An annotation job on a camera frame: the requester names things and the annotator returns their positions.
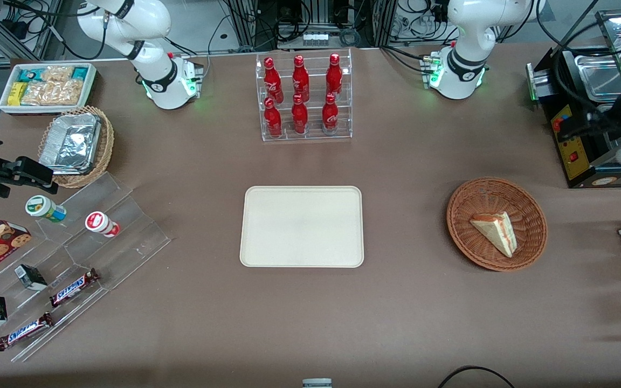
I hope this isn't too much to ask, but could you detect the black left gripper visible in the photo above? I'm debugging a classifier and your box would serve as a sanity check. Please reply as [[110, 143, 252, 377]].
[[557, 96, 621, 142]]

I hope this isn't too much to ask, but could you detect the triangular sandwich wedge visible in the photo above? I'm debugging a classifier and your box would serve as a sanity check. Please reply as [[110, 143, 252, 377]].
[[470, 211, 518, 258]]

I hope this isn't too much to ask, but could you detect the aluminium foil tray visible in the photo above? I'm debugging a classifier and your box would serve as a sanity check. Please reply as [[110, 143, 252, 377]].
[[39, 113, 102, 176]]

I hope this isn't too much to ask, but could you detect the light tan wicker basket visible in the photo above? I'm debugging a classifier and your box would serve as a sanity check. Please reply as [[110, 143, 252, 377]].
[[38, 106, 115, 189]]

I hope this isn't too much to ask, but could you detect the brown round wicker basket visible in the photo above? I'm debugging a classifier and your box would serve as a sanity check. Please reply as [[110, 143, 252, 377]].
[[446, 177, 548, 272]]

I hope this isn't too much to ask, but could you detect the cream plastic serving tray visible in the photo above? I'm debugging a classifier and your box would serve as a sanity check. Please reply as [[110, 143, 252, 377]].
[[239, 185, 365, 268]]

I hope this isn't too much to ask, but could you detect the black countertop food warmer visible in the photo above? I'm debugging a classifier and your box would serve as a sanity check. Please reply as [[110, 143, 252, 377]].
[[526, 10, 621, 189]]

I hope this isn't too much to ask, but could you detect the green lid yogurt cup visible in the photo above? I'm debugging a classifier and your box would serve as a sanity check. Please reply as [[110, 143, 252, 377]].
[[25, 195, 67, 223]]

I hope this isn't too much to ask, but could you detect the white rectangular snack bin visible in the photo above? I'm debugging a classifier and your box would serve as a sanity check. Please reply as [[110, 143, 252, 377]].
[[0, 63, 97, 115]]

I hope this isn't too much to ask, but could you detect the yellow snack pack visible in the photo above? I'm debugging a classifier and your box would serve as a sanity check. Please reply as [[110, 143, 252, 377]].
[[8, 82, 29, 106]]

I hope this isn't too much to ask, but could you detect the clear cracker pack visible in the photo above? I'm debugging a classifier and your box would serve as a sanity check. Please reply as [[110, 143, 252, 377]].
[[41, 66, 75, 83], [52, 79, 85, 105], [21, 81, 55, 106]]

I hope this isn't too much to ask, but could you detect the red lid yogurt cup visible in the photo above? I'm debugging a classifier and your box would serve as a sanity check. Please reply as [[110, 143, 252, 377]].
[[85, 211, 121, 238]]

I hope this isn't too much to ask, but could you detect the brown Snickers bar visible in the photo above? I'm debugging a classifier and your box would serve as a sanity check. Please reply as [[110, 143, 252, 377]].
[[49, 268, 100, 308], [0, 312, 55, 352]]

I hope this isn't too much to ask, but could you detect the clear acrylic stepped stand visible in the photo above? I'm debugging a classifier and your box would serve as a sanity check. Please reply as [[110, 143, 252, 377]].
[[0, 171, 172, 363]]

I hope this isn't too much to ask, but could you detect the red cola bottle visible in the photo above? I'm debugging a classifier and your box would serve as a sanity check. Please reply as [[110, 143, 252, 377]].
[[322, 93, 339, 135], [292, 94, 309, 135], [264, 98, 282, 138], [292, 55, 310, 103], [326, 53, 343, 99], [264, 57, 283, 104]]

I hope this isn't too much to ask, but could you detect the clear acrylic bottle rack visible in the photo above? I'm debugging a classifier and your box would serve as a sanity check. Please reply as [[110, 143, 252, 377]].
[[256, 48, 353, 142]]

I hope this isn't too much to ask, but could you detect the black cable loop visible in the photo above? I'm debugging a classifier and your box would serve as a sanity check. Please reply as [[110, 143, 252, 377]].
[[438, 365, 516, 388]]

